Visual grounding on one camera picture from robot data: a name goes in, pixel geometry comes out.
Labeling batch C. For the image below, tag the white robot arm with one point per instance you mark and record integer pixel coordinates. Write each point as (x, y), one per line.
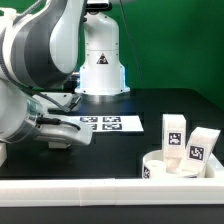
(39, 48)

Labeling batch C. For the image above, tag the white obstacle wall frame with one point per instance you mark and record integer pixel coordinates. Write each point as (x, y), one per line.
(116, 192)

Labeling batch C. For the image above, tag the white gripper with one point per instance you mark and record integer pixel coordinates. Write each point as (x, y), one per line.
(62, 130)

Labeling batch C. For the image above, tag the white round stool seat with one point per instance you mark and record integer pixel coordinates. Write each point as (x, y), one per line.
(153, 167)

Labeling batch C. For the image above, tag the white block at left edge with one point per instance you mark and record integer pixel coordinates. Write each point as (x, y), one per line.
(3, 153)

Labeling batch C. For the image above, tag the white sheet with markers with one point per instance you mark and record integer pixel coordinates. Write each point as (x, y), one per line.
(113, 123)

